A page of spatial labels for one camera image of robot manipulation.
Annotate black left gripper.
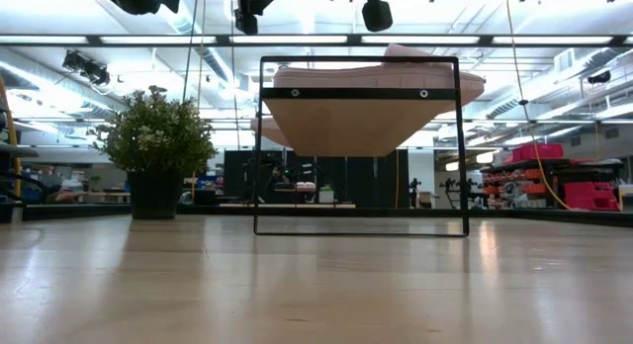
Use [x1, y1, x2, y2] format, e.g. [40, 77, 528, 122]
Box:
[175, 0, 290, 38]

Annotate black partition panels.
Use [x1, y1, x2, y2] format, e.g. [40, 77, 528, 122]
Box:
[223, 148, 410, 210]

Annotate green plant in black pot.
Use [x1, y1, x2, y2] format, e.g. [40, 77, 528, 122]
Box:
[91, 84, 219, 221]

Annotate black hanging fixture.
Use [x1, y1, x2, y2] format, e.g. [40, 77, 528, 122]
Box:
[61, 49, 113, 87]

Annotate black storage rack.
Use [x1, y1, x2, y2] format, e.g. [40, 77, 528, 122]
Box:
[479, 158, 625, 212]

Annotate red storage bin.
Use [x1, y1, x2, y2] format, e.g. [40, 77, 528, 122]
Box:
[563, 181, 620, 212]
[511, 143, 566, 162]

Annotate black aluminium rig frame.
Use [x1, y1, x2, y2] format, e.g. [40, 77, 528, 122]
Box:
[0, 33, 633, 229]

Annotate wooden shelf with black frame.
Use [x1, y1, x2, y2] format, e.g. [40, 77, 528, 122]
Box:
[252, 55, 471, 238]

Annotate yellow hanging cable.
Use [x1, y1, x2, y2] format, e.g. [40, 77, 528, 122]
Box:
[503, 0, 575, 211]

